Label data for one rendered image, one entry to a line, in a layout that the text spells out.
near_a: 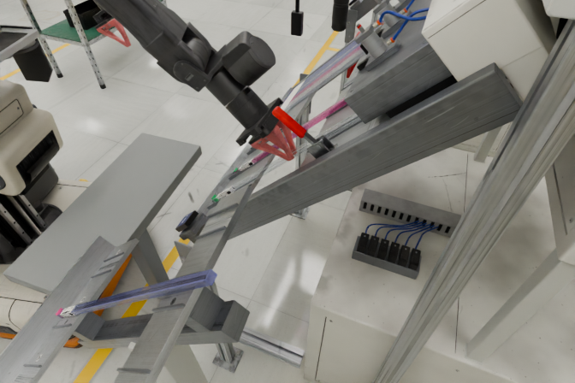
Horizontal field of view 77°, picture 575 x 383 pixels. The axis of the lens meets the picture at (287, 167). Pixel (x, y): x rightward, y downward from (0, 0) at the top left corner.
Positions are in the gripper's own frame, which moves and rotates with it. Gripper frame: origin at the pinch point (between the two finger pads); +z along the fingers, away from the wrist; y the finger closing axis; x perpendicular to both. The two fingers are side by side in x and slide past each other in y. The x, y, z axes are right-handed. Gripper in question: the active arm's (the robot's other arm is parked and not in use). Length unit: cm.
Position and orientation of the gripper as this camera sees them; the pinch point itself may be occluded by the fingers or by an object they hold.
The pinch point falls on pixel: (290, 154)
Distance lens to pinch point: 67.9
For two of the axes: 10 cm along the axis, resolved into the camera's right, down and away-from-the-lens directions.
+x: -6.5, 3.3, 6.8
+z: 6.6, 6.9, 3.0
